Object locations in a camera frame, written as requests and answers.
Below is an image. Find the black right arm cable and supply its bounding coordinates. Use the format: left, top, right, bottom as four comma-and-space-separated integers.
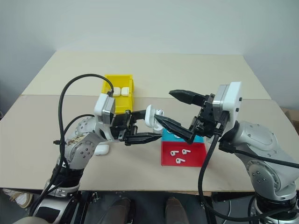
197, 112, 266, 221

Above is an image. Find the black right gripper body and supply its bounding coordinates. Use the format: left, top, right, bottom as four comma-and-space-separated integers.
189, 93, 223, 138

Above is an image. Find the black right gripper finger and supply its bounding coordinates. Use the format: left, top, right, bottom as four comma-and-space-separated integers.
168, 89, 206, 106
154, 114, 197, 144

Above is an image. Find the brown rounded shape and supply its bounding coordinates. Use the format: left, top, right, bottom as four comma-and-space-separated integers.
165, 196, 185, 221
107, 197, 132, 224

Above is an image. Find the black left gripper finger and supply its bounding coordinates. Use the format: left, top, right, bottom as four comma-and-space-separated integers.
131, 109, 149, 122
124, 132, 163, 147

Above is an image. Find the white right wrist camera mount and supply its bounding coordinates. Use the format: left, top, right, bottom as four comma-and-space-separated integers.
213, 81, 244, 125

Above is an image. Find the blue plastic tray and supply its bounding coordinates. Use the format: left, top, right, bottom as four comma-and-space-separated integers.
161, 128, 206, 144

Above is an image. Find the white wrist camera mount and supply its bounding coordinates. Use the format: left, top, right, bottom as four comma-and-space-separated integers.
93, 92, 117, 142
213, 81, 244, 125

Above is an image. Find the yellow plastic bin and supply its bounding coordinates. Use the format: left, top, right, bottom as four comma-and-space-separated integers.
100, 74, 136, 115

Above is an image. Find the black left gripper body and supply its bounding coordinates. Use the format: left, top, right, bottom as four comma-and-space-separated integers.
109, 111, 139, 144

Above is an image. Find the red plastic tray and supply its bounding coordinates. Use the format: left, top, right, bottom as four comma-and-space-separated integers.
160, 141, 209, 168

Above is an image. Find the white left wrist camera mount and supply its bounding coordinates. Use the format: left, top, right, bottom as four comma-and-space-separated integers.
93, 92, 117, 142

